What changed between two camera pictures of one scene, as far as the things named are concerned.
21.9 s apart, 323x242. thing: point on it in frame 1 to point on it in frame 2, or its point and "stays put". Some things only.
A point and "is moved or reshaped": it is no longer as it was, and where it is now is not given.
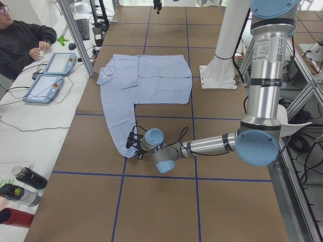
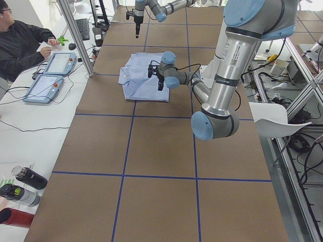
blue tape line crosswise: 161,176 stays put
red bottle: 10,216 stays put
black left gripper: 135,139 to 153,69
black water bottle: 30,177 stays put
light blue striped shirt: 133,79 is moved or reshaped
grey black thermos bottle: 24,196 stays put
